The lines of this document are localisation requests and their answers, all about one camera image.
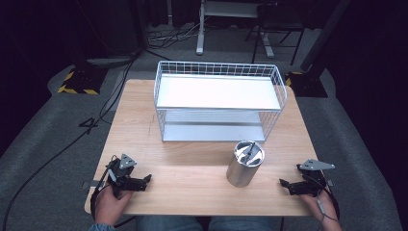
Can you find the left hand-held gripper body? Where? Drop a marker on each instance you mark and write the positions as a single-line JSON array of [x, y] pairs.
[[121, 171]]

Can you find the black yellow striped stand base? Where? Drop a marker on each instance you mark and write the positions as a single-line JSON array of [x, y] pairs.
[[81, 80], [306, 85]]

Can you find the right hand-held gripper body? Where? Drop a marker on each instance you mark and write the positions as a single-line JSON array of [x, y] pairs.
[[312, 178]]

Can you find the person's right hand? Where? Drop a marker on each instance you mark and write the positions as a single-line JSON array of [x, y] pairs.
[[320, 208]]

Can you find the person's legs in jeans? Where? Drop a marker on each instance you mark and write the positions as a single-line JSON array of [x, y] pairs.
[[208, 223]]

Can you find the grey tape strip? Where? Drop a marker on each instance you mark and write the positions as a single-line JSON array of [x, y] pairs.
[[90, 184]]

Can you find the person's left hand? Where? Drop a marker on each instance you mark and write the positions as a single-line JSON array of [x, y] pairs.
[[109, 205]]

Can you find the black chair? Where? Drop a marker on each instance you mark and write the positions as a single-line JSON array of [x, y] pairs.
[[279, 22]]

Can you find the stainless steel cup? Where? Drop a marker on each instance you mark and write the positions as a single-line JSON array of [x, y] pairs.
[[245, 166]]

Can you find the black slanted stand post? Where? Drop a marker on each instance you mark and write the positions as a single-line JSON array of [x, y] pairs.
[[324, 32]]

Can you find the white desk frame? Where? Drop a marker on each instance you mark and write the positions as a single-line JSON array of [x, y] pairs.
[[201, 29]]

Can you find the person's denim sleeve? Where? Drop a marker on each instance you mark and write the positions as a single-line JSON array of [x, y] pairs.
[[102, 227]]

